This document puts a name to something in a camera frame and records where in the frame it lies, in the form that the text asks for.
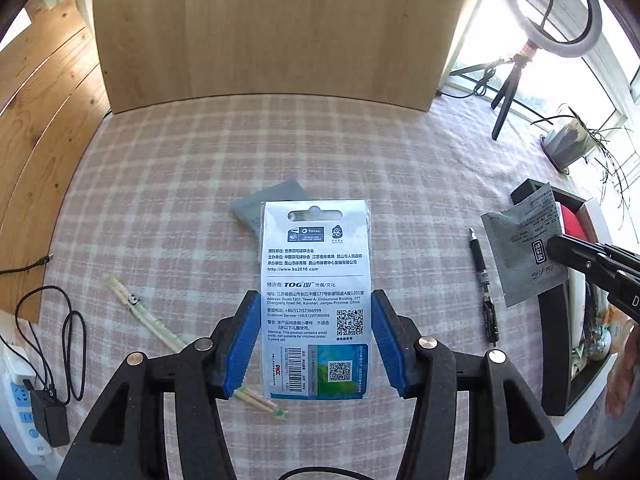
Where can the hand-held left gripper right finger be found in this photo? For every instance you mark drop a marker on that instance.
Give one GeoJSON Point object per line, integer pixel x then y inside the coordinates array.
{"type": "Point", "coordinates": [390, 345]}

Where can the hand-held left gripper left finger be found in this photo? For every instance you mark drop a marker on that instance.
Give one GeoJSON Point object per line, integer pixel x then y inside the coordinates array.
{"type": "Point", "coordinates": [240, 345]}

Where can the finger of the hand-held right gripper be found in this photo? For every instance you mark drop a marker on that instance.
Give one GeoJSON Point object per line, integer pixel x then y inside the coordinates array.
{"type": "Point", "coordinates": [580, 254]}

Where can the light grey foil sachet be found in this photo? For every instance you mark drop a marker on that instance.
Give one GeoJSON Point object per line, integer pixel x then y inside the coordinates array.
{"type": "Point", "coordinates": [525, 255]}

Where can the black storage box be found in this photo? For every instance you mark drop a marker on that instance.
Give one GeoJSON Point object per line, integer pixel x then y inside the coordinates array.
{"type": "Point", "coordinates": [555, 355]}

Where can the white card blister package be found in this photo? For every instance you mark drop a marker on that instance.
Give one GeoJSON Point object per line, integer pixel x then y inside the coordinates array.
{"type": "Point", "coordinates": [315, 270]}

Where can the red round object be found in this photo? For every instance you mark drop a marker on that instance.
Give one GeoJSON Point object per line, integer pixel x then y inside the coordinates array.
{"type": "Point", "coordinates": [572, 220]}

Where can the wrapped bamboo chopsticks pair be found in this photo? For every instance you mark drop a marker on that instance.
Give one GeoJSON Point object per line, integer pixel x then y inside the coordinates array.
{"type": "Point", "coordinates": [145, 316]}

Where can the black pen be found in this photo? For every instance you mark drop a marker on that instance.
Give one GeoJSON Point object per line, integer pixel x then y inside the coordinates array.
{"type": "Point", "coordinates": [482, 285]}

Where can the potted plant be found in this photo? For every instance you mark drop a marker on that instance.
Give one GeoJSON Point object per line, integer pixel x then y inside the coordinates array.
{"type": "Point", "coordinates": [565, 142]}

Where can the dark grey sachet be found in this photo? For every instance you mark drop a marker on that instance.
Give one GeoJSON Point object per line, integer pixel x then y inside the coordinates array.
{"type": "Point", "coordinates": [275, 200]}

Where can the pink checked tablecloth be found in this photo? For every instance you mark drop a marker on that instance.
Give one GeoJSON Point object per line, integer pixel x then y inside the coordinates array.
{"type": "Point", "coordinates": [175, 185]}

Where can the black tripod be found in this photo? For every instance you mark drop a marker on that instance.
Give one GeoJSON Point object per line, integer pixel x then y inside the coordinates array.
{"type": "Point", "coordinates": [507, 95]}

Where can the black power adapter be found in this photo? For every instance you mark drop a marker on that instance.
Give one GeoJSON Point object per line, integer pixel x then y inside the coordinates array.
{"type": "Point", "coordinates": [50, 417]}

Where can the white power strip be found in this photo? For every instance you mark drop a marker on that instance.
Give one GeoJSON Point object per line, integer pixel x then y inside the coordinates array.
{"type": "Point", "coordinates": [20, 395]}

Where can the slatted pine wood panel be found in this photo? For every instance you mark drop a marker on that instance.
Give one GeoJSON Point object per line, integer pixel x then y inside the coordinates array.
{"type": "Point", "coordinates": [40, 110]}

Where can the large light wooden board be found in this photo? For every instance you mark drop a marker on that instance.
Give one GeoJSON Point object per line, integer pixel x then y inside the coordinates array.
{"type": "Point", "coordinates": [275, 35]}

